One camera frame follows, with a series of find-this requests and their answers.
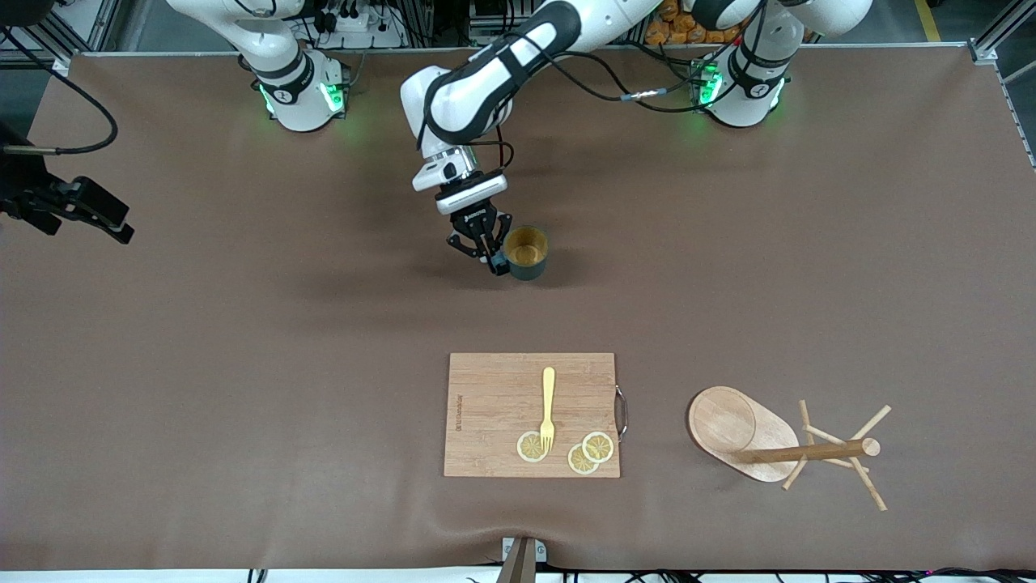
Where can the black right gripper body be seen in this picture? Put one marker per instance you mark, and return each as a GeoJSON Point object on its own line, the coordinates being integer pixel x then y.
{"type": "Point", "coordinates": [34, 197]}

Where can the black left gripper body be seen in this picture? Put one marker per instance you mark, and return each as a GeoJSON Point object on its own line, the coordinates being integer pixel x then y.
{"type": "Point", "coordinates": [478, 222]}

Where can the teal cup with yellow inside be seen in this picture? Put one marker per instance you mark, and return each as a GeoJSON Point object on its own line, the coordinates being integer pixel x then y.
{"type": "Point", "coordinates": [530, 267]}

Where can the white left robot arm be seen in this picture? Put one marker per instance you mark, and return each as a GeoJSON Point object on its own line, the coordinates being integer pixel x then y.
{"type": "Point", "coordinates": [469, 97]}

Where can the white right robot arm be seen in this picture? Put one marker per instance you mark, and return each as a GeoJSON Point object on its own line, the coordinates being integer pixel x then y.
{"type": "Point", "coordinates": [295, 89]}

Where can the wooden cup rack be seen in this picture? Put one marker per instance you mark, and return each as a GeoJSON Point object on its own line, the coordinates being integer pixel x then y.
{"type": "Point", "coordinates": [728, 421]}

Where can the yellow plastic fork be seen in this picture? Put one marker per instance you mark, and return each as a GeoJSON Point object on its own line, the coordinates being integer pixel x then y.
{"type": "Point", "coordinates": [548, 389]}

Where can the lemon slice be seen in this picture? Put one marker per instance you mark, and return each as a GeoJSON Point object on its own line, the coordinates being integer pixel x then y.
{"type": "Point", "coordinates": [579, 463]}
{"type": "Point", "coordinates": [528, 448]}
{"type": "Point", "coordinates": [599, 447]}

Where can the brown table mat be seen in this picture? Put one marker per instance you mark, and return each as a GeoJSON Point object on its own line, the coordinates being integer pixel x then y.
{"type": "Point", "coordinates": [324, 405]}

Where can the white power strip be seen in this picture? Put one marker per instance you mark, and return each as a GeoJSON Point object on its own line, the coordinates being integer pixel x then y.
{"type": "Point", "coordinates": [364, 28]}

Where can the orange snack packet pile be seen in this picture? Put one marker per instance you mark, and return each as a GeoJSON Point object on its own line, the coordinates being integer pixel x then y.
{"type": "Point", "coordinates": [672, 32]}

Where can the aluminium frame rails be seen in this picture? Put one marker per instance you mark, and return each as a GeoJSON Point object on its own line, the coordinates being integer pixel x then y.
{"type": "Point", "coordinates": [81, 24]}

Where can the metal bracket clamp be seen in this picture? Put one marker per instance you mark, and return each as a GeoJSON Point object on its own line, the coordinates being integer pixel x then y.
{"type": "Point", "coordinates": [518, 563]}

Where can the aluminium frame post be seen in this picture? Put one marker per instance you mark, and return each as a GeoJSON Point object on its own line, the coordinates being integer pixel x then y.
{"type": "Point", "coordinates": [999, 28]}

